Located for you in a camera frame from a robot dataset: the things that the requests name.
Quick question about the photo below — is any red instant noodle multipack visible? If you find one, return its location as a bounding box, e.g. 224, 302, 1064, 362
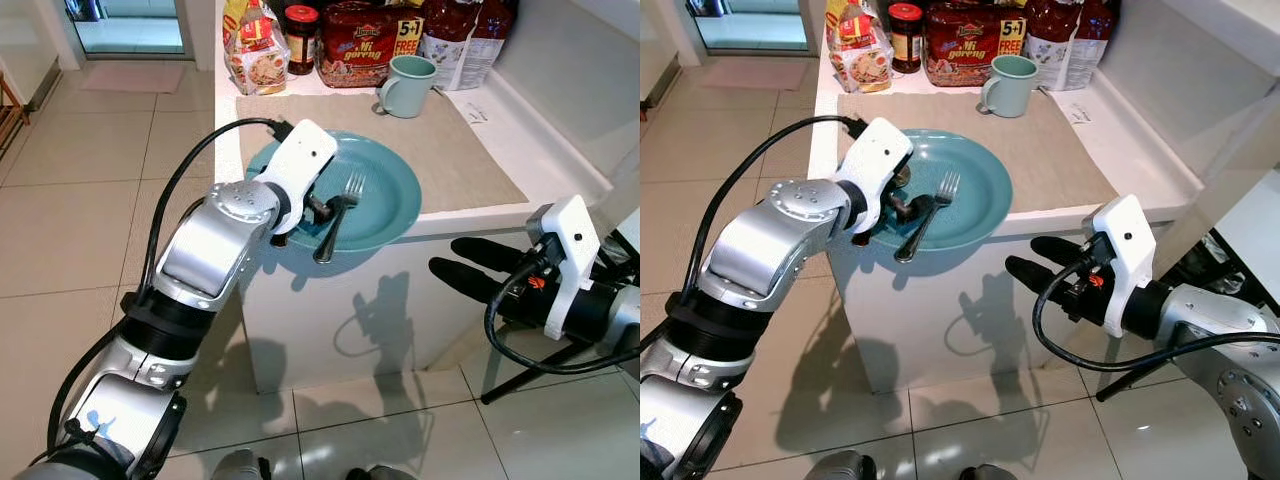
923, 2, 1029, 89
318, 2, 426, 90

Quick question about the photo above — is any red-lidded dark jar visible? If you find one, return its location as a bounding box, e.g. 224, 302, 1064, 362
284, 5, 321, 77
888, 3, 924, 75

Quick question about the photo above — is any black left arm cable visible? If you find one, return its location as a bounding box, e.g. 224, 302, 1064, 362
704, 114, 867, 301
138, 117, 297, 293

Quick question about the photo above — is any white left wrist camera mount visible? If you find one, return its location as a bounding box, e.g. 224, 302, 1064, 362
845, 117, 914, 234
254, 119, 339, 237

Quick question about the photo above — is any glass door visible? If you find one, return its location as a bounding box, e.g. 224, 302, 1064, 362
64, 0, 192, 57
688, 0, 812, 54

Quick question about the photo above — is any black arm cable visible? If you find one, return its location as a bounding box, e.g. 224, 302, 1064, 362
704, 114, 867, 301
138, 117, 297, 293
484, 258, 641, 377
1032, 255, 1280, 374

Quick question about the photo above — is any silver metal fork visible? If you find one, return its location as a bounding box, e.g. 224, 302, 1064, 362
895, 170, 961, 264
313, 172, 366, 265

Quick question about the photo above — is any wooden furniture piece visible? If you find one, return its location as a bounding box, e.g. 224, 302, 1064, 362
0, 74, 32, 153

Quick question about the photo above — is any beige woven placemat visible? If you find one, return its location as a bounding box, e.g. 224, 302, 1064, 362
838, 88, 1119, 212
235, 88, 528, 215

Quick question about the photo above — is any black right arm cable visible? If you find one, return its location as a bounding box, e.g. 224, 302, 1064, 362
484, 258, 641, 377
1032, 255, 1280, 374

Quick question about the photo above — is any clear yellow-red food bag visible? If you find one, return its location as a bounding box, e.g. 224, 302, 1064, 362
222, 0, 292, 96
825, 0, 895, 95

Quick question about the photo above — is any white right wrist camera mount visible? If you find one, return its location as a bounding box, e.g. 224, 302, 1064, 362
1087, 195, 1162, 340
526, 195, 602, 342

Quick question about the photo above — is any white counter cabinet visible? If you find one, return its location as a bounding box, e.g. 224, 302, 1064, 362
213, 0, 641, 397
806, 0, 1280, 397

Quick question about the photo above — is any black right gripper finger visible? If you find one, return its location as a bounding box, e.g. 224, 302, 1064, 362
1030, 236, 1103, 271
450, 237, 542, 275
429, 257, 523, 303
1005, 256, 1091, 301

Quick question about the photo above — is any grey left robot foot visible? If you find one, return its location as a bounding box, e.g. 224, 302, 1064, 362
208, 449, 273, 480
804, 449, 882, 480

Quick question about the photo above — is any black metal rod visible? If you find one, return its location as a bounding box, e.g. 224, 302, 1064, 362
1095, 350, 1201, 403
480, 340, 593, 405

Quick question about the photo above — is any red and white bag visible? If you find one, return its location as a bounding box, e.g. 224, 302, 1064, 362
420, 0, 519, 92
1023, 0, 1117, 92

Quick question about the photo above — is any teal ceramic mug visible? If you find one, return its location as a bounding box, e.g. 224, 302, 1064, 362
375, 55, 438, 120
979, 55, 1039, 120

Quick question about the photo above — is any teal round plate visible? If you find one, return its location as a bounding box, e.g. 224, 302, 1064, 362
858, 128, 1014, 252
245, 131, 423, 254

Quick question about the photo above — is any pink door mat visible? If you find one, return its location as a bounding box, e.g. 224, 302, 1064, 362
80, 62, 188, 95
699, 60, 808, 92

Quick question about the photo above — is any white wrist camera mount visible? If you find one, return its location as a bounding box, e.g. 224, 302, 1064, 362
254, 119, 339, 237
1087, 195, 1162, 340
845, 117, 914, 234
526, 195, 602, 342

